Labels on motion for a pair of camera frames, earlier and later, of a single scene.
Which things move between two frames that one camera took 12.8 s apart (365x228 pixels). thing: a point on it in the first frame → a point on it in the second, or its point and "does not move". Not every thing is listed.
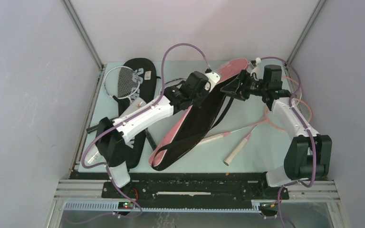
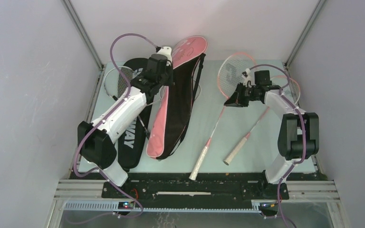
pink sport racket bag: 196,122 → 171,116
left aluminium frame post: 101,68 does not move
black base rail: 188,186 does not move
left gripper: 206,90 → 170,81
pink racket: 291,82 → 230,73
